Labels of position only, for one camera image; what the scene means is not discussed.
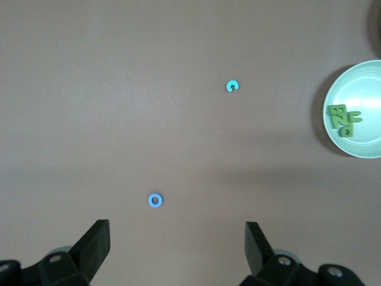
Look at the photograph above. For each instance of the green plate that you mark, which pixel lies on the green plate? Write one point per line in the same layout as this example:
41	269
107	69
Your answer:
357	89

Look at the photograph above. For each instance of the teal foam letter C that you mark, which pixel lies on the teal foam letter C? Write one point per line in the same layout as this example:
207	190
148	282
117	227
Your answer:
228	86

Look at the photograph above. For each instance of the green foam letter B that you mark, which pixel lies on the green foam letter B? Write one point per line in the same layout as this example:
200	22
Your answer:
335	109

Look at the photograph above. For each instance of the green foam letter U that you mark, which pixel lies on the green foam letter U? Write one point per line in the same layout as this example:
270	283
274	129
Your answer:
355	121

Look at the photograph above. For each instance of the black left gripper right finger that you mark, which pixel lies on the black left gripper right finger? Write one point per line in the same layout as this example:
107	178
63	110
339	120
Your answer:
268	268

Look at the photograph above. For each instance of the green foam letter P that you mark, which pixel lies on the green foam letter P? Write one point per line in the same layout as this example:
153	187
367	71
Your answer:
351	131

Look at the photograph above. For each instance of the brown table cover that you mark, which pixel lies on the brown table cover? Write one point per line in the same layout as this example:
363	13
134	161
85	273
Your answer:
119	89

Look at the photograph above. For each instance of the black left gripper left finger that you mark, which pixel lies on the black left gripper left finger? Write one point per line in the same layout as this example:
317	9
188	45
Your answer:
74	265

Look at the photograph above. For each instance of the green foam letter N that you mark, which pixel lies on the green foam letter N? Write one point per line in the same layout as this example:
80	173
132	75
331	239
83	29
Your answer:
339	120

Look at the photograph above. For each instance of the blue foam letter O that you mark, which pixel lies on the blue foam letter O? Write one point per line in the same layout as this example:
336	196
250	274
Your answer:
150	200

